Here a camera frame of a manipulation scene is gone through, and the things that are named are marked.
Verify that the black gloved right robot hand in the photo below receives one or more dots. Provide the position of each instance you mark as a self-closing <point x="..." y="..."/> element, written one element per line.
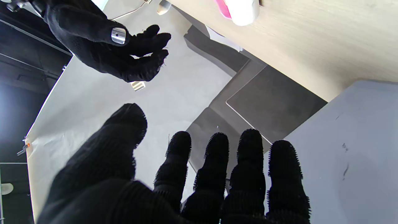
<point x="90" y="37"/>

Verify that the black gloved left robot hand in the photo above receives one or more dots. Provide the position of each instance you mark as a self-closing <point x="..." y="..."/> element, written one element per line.
<point x="102" y="180"/>

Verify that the white sticky lint roll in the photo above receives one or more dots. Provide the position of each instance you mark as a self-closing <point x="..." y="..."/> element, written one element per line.
<point x="242" y="12"/>

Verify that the orange spring clamp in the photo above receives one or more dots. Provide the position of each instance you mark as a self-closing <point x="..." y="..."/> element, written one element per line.
<point x="26" y="145"/>

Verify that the paper backdrop sheet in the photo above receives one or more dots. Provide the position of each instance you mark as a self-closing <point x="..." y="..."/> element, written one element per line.
<point x="174" y="93"/>

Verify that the white paper sheet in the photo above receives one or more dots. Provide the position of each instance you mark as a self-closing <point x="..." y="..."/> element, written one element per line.
<point x="224" y="40"/>

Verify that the grey plastic waste bin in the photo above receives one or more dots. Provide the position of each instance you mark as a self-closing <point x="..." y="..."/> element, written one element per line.
<point x="357" y="155"/>

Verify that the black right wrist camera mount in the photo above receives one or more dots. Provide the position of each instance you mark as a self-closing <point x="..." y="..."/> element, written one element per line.
<point x="15" y="5"/>

